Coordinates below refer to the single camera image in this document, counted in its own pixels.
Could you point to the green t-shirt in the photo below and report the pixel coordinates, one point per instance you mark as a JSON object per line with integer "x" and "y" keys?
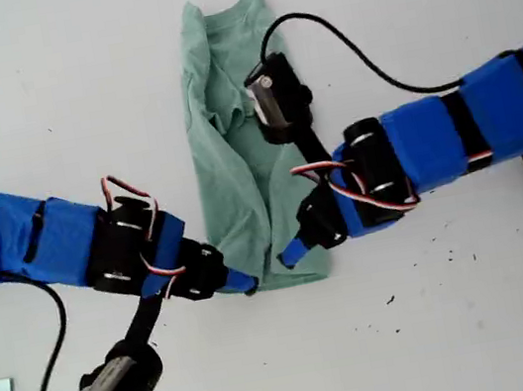
{"x": 230, "y": 186}

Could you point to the arm's black camera stalk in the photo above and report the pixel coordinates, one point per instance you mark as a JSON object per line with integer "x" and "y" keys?
{"x": 142, "y": 321}
{"x": 314, "y": 149}

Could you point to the arm's camera box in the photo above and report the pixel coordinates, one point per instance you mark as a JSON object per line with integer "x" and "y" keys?
{"x": 117, "y": 380}
{"x": 282, "y": 96}

